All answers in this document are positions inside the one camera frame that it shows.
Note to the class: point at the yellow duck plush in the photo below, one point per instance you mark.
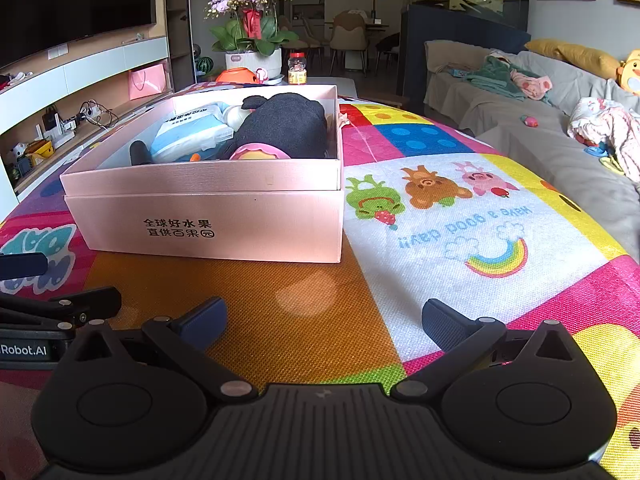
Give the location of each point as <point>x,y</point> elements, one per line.
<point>631,72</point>

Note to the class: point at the pink cardboard box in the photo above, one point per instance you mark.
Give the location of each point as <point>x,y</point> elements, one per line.
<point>225,210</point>

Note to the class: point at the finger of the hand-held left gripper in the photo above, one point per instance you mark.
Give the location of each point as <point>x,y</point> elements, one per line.
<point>22,265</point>
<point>75,306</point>

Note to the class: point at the clear jar with red lid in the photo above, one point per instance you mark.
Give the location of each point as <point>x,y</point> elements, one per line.
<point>297,70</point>

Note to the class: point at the purple orchid plant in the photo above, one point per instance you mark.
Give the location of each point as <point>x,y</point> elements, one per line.
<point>250,15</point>

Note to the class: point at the pink clothing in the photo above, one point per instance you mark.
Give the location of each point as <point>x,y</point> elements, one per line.
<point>532,85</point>

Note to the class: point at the beige dining chair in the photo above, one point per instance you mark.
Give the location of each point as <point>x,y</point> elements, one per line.
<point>350,37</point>

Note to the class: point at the green clothing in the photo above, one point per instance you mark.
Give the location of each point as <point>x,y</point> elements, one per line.
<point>492,77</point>

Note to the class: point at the black plush toy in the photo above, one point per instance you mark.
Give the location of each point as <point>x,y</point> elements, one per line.
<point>285,125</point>

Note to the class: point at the grey sofa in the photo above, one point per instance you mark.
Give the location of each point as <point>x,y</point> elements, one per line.
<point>550,160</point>

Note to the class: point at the small pink green toy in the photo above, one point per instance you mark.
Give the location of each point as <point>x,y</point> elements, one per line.
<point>528,120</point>

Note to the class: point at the pink paper bag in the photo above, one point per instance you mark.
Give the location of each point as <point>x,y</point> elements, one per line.
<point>147,82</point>

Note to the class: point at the blue tissue packet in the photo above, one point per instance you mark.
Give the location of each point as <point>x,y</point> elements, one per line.
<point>192,130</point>

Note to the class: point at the white flower pot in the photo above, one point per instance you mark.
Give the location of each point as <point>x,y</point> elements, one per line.
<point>250,62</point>

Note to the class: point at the yellow pillow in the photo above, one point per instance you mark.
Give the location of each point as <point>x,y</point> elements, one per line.
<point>575,57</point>

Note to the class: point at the black television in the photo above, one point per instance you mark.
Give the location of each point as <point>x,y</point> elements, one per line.
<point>70,5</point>

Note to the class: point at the colourful printed mat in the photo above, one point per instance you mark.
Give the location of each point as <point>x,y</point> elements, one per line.
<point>450,270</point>

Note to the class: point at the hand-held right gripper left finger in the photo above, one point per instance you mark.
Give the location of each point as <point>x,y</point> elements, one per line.
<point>205,321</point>

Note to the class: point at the white power strip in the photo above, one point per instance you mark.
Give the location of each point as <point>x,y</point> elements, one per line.
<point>67,121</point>

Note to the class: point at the orange round container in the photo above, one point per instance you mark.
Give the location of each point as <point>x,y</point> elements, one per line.
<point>235,75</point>

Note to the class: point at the white wooden TV cabinet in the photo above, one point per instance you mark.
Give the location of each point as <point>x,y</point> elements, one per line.
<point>75,80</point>

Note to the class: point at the dark dining table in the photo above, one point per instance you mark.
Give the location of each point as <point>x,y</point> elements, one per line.
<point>377,26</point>

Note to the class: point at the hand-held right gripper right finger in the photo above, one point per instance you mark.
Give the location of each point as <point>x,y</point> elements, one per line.
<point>445,325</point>

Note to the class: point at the watermelon pattern ball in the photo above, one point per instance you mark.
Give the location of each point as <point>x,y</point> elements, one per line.
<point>204,66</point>

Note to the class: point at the white pink clothes pile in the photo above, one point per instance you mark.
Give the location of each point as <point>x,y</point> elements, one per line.
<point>607,130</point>

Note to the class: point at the dark blue cabinet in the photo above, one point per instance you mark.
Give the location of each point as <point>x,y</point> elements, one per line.
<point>450,55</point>

